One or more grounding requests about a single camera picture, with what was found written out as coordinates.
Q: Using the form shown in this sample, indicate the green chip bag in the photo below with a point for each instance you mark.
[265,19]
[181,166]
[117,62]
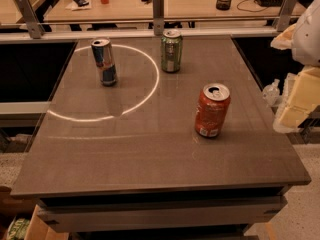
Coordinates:
[17,229]

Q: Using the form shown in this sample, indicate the middle metal rail bracket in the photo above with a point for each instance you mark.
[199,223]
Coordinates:
[158,12]

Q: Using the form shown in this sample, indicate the wooden background desk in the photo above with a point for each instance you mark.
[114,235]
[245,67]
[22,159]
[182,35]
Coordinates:
[136,9]

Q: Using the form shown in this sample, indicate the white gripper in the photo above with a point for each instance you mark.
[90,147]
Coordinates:
[308,37]

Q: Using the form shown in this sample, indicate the left metal rail bracket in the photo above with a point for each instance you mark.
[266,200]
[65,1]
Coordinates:
[35,29]

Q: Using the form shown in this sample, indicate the clear plastic bottle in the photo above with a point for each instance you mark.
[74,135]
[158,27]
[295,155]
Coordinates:
[271,92]

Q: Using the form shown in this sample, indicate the metal rail bracket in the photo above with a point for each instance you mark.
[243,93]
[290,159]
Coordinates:
[158,12]
[287,8]
[35,29]

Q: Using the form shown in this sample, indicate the grey table drawer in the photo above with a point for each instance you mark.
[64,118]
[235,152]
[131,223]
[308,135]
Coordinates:
[175,214]

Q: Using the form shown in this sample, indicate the orange-red coke can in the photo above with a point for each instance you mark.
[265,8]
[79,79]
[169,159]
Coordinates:
[212,107]

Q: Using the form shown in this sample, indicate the right metal rail bracket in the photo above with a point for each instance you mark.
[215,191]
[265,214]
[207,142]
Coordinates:
[287,8]

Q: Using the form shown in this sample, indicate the horizontal metal rail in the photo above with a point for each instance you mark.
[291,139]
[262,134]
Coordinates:
[219,18]

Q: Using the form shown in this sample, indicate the black mesh cup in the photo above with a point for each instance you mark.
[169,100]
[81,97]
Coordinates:
[223,4]

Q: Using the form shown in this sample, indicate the green soda can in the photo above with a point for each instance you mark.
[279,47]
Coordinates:
[171,50]

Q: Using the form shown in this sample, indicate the blue silver energy drink can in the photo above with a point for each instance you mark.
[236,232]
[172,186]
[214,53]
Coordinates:
[102,52]

